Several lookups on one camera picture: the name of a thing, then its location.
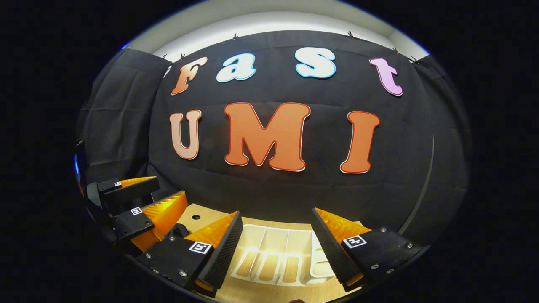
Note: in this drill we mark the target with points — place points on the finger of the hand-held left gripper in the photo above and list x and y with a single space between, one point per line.
130 189
134 223

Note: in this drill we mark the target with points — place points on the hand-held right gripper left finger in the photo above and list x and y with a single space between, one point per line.
225 256

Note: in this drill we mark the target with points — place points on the white bookshelf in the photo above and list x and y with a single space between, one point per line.
273 244

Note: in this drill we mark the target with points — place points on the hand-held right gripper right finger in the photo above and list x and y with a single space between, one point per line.
330 252

